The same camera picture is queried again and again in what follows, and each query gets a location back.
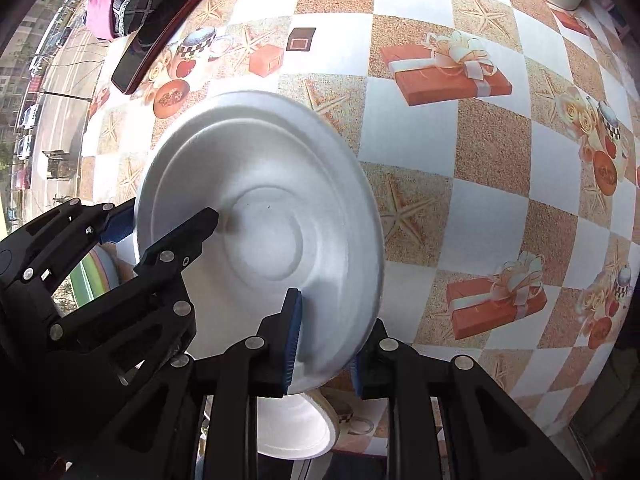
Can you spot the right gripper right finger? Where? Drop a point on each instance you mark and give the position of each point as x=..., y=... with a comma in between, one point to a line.
x=451, y=408

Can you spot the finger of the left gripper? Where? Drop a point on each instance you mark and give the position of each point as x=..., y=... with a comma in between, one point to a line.
x=37, y=257
x=160, y=279

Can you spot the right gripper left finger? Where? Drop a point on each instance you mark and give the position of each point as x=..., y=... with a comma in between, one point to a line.
x=259, y=366

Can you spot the white foam bowl bottom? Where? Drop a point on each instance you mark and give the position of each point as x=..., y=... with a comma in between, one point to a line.
x=301, y=426

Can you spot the white foam bowl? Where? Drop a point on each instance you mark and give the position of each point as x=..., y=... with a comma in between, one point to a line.
x=295, y=210
x=301, y=426

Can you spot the green pastel plate stack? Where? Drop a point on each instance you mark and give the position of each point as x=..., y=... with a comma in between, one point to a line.
x=94, y=276

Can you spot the dark red smartphone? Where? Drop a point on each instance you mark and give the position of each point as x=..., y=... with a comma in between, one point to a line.
x=148, y=42

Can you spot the patterned checkered tablecloth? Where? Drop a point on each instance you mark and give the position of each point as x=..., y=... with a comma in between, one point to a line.
x=501, y=140

